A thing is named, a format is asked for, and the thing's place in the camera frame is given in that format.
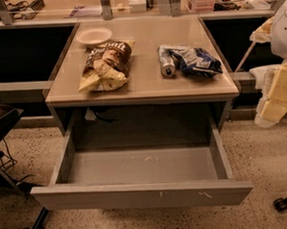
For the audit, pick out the grey cabinet desk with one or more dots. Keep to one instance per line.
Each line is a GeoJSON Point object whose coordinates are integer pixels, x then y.
{"type": "Point", "coordinates": [146, 84]}

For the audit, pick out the white box on shelf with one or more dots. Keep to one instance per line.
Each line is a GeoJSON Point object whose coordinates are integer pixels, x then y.
{"type": "Point", "coordinates": [137, 6]}

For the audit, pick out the black caster wheel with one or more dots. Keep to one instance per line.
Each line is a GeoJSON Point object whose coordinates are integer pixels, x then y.
{"type": "Point", "coordinates": [280, 204]}

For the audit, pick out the white stick with black tip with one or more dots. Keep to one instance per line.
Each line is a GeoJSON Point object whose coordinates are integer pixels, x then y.
{"type": "Point", "coordinates": [240, 64]}

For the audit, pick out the silver blue redbull can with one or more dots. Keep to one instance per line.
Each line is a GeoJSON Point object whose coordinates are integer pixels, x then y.
{"type": "Point", "coordinates": [166, 62]}

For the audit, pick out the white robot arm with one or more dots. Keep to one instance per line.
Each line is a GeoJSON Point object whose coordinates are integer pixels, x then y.
{"type": "Point", "coordinates": [278, 40]}

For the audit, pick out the blue white chip bag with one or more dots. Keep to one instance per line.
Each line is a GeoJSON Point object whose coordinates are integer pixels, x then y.
{"type": "Point", "coordinates": [195, 61]}

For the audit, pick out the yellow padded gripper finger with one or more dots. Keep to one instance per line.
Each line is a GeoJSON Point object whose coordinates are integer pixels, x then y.
{"type": "Point", "coordinates": [272, 106]}
{"type": "Point", "coordinates": [263, 33]}

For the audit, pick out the open grey top drawer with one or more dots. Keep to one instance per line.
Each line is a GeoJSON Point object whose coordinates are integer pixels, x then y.
{"type": "Point", "coordinates": [143, 157]}

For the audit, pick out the brown yellow chip bag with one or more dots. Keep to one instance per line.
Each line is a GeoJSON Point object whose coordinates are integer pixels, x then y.
{"type": "Point", "coordinates": [106, 68]}

